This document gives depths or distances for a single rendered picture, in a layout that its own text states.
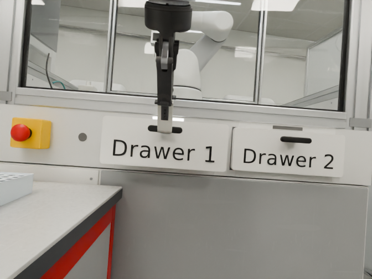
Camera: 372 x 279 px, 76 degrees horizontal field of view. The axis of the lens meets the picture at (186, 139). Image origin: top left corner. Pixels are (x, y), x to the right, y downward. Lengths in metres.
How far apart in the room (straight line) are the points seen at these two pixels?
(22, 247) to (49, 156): 0.41
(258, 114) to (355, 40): 0.33
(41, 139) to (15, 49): 0.25
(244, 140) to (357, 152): 0.31
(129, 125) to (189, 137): 0.14
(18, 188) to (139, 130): 0.25
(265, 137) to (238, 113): 0.09
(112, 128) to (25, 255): 0.34
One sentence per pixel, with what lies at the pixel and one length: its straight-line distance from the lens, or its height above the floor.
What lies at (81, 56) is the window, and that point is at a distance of 0.72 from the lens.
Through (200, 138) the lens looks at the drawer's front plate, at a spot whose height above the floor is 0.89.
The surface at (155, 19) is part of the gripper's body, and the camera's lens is 0.40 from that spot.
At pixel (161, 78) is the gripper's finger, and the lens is 0.40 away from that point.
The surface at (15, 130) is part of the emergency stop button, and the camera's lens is 0.66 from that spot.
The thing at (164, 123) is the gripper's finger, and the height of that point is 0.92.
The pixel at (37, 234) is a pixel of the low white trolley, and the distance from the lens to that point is 0.34.
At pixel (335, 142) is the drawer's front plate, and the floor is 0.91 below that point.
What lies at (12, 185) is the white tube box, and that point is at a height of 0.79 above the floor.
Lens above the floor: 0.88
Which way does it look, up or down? 1 degrees up
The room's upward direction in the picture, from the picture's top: 4 degrees clockwise
